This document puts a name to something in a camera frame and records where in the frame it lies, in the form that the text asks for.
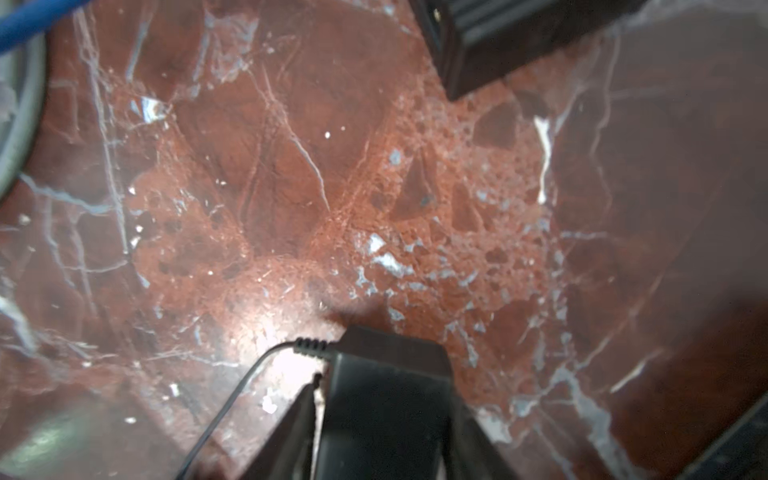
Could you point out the black ribbed network switch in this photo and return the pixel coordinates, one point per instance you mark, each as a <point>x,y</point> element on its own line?
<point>473,43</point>

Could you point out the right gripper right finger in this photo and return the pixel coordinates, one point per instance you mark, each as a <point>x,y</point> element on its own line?
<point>467,451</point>

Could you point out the black power adapter with cord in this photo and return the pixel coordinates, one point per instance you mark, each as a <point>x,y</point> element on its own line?
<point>382,406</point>

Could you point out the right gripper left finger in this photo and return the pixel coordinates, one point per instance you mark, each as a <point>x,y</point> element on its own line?
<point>288,452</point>

